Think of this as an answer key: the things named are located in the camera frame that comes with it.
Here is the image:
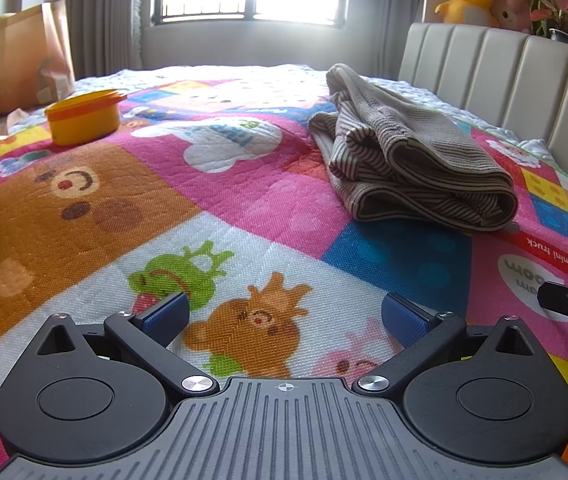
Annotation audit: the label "brown striped knit garment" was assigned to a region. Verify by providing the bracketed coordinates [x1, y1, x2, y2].
[308, 63, 518, 232]

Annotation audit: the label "colourful cartoon patchwork mat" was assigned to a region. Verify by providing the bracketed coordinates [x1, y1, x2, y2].
[0, 76, 568, 465]

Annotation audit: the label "beige padded headboard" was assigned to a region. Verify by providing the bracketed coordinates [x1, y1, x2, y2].
[399, 23, 568, 172]

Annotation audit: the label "orange yellow plastic container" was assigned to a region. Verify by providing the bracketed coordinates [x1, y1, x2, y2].
[44, 89, 127, 148]

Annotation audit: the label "white quilted bedspread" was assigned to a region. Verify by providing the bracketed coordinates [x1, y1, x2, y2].
[74, 64, 555, 200]

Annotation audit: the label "potted plant pink flowers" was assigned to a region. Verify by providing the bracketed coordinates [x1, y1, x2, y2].
[530, 0, 568, 39]

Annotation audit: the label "brown paper bag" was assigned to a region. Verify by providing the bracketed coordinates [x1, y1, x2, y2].
[0, 0, 75, 116]

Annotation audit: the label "pink plush toy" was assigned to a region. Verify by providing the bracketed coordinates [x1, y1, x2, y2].
[491, 0, 532, 34]

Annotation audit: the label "grey right curtain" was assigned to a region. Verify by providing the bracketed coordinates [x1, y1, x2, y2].
[345, 0, 424, 79]

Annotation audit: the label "grey curtain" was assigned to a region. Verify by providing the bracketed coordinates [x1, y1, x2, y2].
[48, 0, 143, 79]
[345, 0, 424, 79]

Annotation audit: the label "grey left curtain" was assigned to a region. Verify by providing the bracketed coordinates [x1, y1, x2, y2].
[48, 0, 143, 79]

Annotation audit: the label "yellow duck plush toy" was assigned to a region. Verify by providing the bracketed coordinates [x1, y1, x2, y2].
[435, 0, 499, 27]

